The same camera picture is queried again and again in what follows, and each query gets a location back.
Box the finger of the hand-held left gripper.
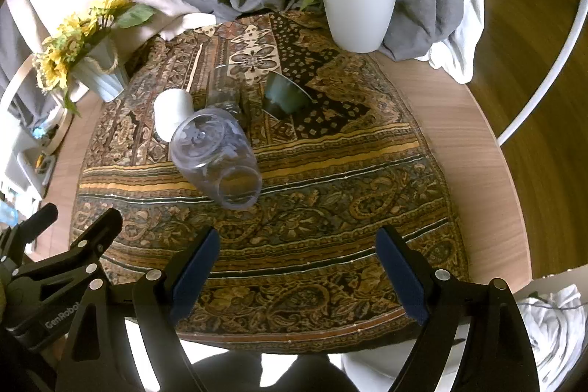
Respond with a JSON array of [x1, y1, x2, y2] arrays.
[[0, 203, 59, 259], [10, 208, 124, 283]]

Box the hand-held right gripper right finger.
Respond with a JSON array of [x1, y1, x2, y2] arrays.
[[376, 225, 541, 392]]

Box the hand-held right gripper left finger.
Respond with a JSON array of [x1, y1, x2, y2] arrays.
[[55, 227, 220, 392]]

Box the white cup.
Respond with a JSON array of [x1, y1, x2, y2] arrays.
[[153, 89, 194, 143]]

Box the clear glass cup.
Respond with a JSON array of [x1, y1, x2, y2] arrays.
[[207, 64, 244, 117]]

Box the white rack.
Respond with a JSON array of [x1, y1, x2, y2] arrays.
[[11, 141, 53, 202]]

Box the patterned brown table cloth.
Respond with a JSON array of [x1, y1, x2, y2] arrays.
[[69, 11, 470, 352]]

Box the crumpled white cloth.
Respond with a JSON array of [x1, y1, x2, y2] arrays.
[[514, 282, 588, 380]]

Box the yellow flowers in white pot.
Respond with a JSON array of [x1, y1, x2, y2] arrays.
[[34, 0, 158, 117]]

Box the dark green bowl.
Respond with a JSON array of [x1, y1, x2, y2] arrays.
[[263, 71, 316, 120]]

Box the white curved tube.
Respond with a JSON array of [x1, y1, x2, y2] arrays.
[[496, 0, 588, 147]]

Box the white curtain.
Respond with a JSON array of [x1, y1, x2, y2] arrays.
[[416, 0, 488, 86]]

